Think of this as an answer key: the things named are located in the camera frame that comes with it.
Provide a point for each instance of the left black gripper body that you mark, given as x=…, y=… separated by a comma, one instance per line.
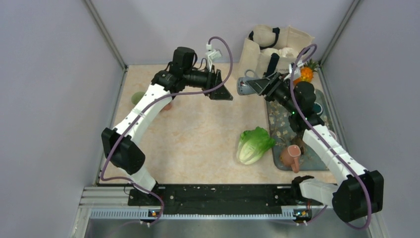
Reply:
x=209, y=76

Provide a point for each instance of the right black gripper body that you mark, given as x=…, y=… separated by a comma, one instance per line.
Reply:
x=279, y=91

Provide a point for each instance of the grey blue mug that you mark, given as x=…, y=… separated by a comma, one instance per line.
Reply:
x=242, y=87

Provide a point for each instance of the pink mug small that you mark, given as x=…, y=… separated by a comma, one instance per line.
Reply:
x=167, y=107

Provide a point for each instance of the light green mug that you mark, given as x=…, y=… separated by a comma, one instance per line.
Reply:
x=136, y=97

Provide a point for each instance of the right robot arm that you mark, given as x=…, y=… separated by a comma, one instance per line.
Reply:
x=358, y=192

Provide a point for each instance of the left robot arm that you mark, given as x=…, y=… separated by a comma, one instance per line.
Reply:
x=120, y=143

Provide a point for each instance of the dark teal mug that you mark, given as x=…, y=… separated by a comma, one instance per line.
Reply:
x=318, y=108

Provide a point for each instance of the brown mug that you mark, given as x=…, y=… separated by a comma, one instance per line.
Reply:
x=299, y=142

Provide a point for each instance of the pink mug large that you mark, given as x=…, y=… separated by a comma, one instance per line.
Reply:
x=290, y=157

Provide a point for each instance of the toy pineapple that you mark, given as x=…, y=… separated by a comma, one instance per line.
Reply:
x=307, y=71

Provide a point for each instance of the floral grey tray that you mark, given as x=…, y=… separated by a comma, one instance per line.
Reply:
x=280, y=130

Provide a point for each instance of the beige canvas tote bag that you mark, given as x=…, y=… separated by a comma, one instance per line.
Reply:
x=264, y=41

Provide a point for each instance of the toy lettuce head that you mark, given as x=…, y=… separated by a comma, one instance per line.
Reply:
x=253, y=144

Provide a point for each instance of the mauve cup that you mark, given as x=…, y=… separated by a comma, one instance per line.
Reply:
x=332, y=133

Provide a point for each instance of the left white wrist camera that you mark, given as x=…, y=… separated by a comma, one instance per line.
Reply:
x=212, y=54

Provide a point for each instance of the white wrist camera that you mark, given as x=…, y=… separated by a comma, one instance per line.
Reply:
x=212, y=54
x=294, y=69

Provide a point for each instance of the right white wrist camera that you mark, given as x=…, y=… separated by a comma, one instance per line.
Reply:
x=294, y=69

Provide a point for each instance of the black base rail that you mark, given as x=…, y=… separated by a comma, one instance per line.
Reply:
x=221, y=199

